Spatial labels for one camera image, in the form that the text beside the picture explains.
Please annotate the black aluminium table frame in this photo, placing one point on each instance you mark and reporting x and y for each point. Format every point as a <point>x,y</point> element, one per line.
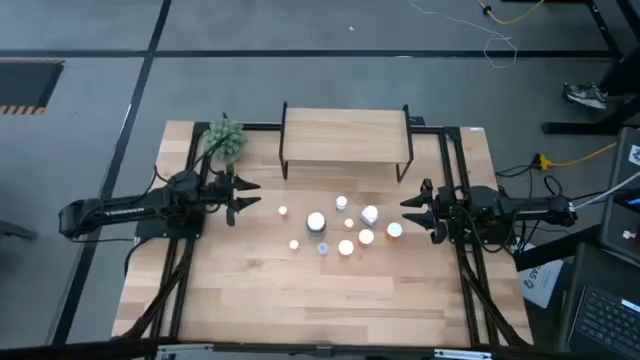
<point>451,155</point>

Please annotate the small white medicine bottle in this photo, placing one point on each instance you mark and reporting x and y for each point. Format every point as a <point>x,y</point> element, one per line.
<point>341,202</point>

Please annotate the person's shoe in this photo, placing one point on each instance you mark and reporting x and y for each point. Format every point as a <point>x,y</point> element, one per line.
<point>584,95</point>

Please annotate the yellow-green pill bottle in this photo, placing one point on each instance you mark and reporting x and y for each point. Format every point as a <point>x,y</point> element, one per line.
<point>394,230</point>

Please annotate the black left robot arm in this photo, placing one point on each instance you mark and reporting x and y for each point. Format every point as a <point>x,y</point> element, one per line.
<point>125,210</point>

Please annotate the black desk frame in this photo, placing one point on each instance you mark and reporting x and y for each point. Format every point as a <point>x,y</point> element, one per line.
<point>602,25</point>

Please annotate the green plant in grey pot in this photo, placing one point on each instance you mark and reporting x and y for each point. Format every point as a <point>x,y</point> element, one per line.
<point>226,140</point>

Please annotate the dark monitor with stickers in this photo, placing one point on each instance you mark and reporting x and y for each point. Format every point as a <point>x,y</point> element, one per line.
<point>622,215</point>

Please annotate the black chair base leg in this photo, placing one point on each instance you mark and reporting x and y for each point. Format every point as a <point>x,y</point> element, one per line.
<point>15,231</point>

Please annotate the black hazard-striped floor mat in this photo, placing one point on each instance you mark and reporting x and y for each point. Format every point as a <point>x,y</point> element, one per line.
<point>27,85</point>

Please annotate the white printed paper sheet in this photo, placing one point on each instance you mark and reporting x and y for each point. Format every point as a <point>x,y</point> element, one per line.
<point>542,282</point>

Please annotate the large clear green-label bottle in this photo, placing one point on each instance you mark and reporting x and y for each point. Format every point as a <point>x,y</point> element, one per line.
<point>316,222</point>

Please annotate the large white medicine bottle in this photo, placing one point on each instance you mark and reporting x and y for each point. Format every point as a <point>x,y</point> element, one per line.
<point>369,215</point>

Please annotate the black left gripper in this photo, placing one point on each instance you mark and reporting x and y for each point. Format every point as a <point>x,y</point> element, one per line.
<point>224,192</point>

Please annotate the small pink pill bottle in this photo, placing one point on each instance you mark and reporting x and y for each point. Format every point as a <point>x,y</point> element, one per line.
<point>283,211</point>
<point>349,223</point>
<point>294,244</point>

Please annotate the wooden shelf with black legs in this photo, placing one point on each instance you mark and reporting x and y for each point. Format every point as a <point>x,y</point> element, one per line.
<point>345,135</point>

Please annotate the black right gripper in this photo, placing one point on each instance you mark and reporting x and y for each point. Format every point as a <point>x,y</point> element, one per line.
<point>445,205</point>

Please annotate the orange pill bottle white cap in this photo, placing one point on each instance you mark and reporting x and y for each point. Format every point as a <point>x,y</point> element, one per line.
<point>366,236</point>
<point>345,247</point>

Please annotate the small clear green-label bottle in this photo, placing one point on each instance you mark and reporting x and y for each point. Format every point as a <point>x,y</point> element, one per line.
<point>322,248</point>

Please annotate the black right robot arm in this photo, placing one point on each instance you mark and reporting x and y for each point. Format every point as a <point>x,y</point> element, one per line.
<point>520,207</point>

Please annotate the black laptop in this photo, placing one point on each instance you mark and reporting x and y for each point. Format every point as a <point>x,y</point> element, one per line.
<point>605,315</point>

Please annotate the black bar with silver brackets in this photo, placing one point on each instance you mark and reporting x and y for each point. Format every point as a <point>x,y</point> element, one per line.
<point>320,352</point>

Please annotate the person's leg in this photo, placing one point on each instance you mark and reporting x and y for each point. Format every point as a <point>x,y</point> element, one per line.
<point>625,75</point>

